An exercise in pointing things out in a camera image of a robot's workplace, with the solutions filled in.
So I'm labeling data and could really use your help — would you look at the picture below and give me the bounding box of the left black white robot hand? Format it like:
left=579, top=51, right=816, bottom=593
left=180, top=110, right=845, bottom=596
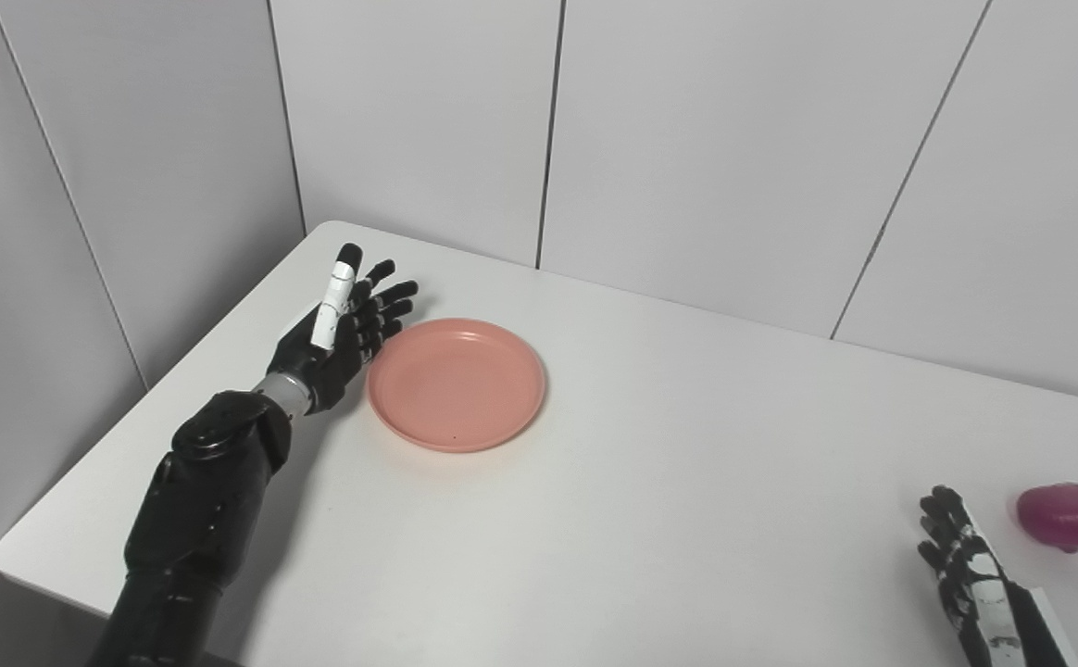
left=267, top=243, right=420, bottom=416

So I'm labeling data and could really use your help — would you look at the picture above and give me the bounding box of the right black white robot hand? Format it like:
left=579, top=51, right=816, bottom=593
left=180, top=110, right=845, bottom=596
left=917, top=485, right=1078, bottom=667

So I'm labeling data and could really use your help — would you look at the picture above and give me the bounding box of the purple onion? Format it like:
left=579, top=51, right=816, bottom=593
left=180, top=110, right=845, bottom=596
left=1016, top=482, right=1078, bottom=554

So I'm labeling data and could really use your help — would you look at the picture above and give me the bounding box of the pink round plate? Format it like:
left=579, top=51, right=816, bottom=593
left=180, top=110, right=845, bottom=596
left=367, top=318, right=547, bottom=454

